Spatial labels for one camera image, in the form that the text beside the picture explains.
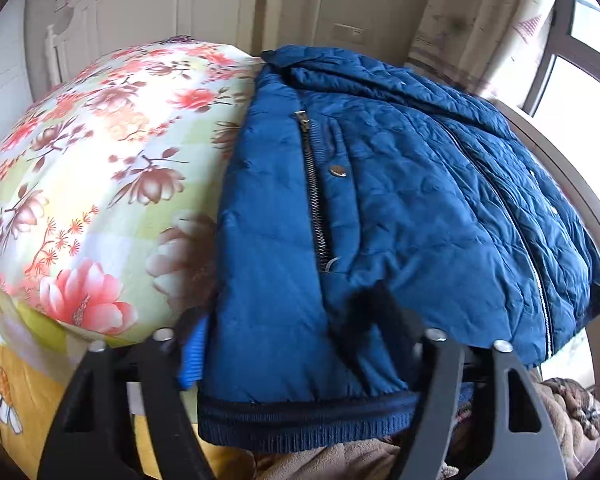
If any beige wall socket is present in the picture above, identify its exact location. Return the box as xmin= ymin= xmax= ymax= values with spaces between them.
xmin=332 ymin=22 xmax=366 ymax=43

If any dark framed window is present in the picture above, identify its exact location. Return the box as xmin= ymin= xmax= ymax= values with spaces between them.
xmin=522 ymin=0 xmax=600 ymax=196

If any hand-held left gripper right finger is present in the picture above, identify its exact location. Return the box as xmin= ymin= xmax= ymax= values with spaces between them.
xmin=372 ymin=282 xmax=568 ymax=480

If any plaid cloth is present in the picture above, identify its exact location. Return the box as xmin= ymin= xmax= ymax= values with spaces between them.
xmin=455 ymin=377 xmax=600 ymax=480

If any blue quilted jacket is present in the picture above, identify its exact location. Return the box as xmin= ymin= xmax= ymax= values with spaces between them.
xmin=197 ymin=44 xmax=600 ymax=456

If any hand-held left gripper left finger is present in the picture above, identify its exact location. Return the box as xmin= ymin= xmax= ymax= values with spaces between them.
xmin=37 ymin=307 xmax=216 ymax=480

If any white bed headboard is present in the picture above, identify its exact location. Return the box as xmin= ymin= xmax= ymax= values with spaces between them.
xmin=45 ymin=0 xmax=286 ymax=91

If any white slim lamp pole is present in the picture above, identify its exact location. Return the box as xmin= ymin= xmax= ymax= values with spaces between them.
xmin=307 ymin=0 xmax=325 ymax=51

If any white wardrobe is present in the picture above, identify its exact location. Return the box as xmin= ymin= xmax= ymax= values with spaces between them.
xmin=0 ymin=0 xmax=36 ymax=156

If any yellow daisy bed sheet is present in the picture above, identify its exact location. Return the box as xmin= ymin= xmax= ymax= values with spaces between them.
xmin=0 ymin=332 xmax=251 ymax=480

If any printed cream curtain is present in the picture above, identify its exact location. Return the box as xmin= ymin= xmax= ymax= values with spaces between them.
xmin=405 ymin=0 xmax=568 ymax=106

